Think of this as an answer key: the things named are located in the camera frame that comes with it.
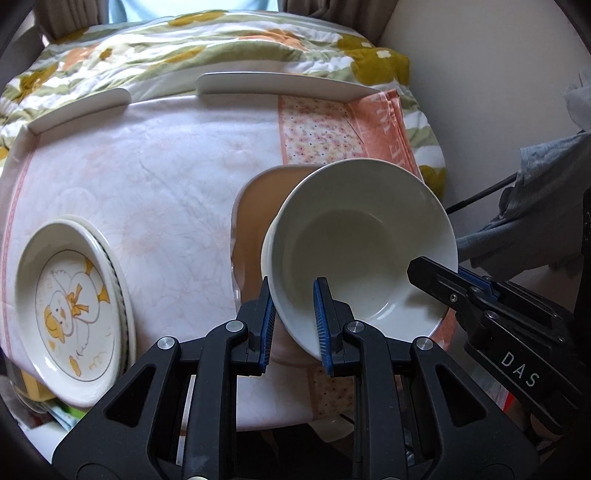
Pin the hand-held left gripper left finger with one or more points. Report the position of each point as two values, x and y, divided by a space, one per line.
268 323

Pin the floral blanket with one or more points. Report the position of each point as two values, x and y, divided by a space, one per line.
184 46

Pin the light blue sheer curtain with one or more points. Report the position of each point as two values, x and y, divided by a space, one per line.
194 9

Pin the grey cloth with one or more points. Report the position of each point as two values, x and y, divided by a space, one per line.
540 194

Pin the white ribbed bowl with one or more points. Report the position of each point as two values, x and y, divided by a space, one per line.
355 230

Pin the green printed packet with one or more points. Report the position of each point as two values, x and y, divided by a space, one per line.
69 415

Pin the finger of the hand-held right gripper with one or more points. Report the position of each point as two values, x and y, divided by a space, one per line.
438 279
482 284

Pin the white tray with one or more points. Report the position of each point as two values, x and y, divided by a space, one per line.
277 83

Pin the pink square bowl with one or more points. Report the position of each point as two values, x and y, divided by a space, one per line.
254 217

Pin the small duck print plate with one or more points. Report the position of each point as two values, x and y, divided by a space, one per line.
69 300

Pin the brown curtain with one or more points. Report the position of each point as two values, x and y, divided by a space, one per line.
332 18
69 16

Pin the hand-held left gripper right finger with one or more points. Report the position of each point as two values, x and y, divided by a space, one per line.
322 323

